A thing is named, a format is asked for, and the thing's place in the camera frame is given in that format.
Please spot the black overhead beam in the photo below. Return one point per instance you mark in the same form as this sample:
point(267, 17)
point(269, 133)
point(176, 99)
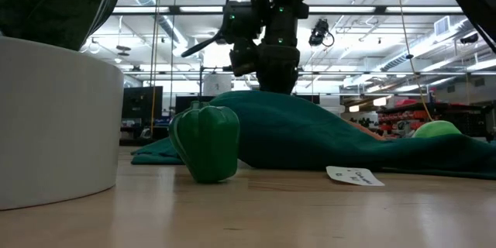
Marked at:
point(174, 9)

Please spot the white box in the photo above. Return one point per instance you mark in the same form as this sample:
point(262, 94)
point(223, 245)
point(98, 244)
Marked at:
point(217, 85)

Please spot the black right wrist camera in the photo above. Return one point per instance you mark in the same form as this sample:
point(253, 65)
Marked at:
point(242, 21)

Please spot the dark green cloth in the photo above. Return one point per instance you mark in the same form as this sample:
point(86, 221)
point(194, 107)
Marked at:
point(310, 131)

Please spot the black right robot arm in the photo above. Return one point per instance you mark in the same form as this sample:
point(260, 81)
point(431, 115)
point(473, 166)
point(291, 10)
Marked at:
point(286, 19)

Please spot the artificial green plant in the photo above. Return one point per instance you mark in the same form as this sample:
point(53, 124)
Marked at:
point(46, 4)

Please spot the light green toy apple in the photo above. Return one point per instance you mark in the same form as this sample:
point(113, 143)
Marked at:
point(436, 129)

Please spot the white plant pot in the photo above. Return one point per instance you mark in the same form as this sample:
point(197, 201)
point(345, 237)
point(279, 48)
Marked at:
point(58, 124)

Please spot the small black monitor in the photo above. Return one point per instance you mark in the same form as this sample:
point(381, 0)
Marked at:
point(182, 102)

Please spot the dark green toy pepper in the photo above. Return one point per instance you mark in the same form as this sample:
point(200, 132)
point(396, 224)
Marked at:
point(205, 143)

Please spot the white paper label with writing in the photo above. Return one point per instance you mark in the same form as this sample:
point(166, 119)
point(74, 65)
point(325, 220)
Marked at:
point(352, 175)

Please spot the large black monitor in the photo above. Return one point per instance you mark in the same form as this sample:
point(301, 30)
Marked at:
point(141, 102)

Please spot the black hanging camera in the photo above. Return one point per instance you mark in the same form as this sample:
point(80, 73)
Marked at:
point(318, 33)

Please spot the shelf with red bins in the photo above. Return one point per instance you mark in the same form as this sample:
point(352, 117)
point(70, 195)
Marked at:
point(407, 116)

